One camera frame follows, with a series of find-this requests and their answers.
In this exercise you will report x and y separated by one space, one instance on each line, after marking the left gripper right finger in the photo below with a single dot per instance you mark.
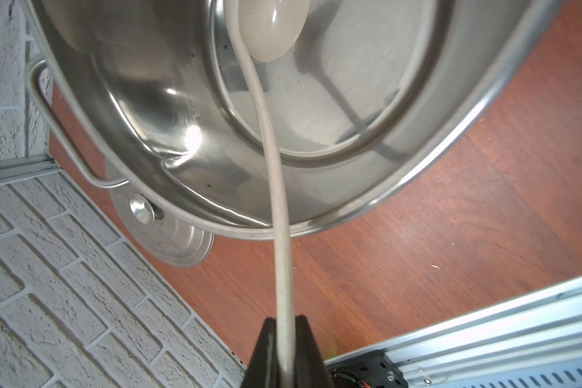
310 371

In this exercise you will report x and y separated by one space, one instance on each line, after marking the cream plastic ladle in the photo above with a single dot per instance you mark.
266 31

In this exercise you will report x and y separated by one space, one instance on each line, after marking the stainless steel pot lid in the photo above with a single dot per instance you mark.
160 232

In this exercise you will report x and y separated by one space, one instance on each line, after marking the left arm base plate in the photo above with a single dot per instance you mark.
365 371

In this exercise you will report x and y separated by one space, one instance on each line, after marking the aluminium front rail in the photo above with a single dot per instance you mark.
534 340

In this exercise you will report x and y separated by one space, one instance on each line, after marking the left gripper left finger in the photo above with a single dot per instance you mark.
262 370

